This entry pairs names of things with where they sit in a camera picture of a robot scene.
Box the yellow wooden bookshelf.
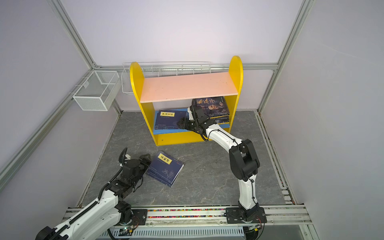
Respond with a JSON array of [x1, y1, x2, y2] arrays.
[[129, 56, 244, 132]]

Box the white slotted cable duct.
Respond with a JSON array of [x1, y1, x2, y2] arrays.
[[111, 226, 245, 240]]

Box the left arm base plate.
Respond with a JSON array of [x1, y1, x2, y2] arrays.
[[119, 209, 148, 226]]

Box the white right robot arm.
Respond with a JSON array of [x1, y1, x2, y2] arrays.
[[178, 105, 260, 219]]

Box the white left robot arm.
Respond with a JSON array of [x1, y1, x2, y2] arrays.
[[36, 152, 152, 240]]

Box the white mesh wire basket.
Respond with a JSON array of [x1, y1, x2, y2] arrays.
[[73, 71, 121, 112]]

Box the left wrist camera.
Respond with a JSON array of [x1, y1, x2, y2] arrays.
[[118, 147, 131, 167]]

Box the black antler cover book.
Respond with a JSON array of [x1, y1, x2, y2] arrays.
[[211, 116, 230, 124]]

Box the green circuit board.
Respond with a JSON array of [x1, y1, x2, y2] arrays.
[[119, 228, 133, 237]]

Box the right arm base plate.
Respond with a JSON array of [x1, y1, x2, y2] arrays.
[[224, 206, 267, 224]]

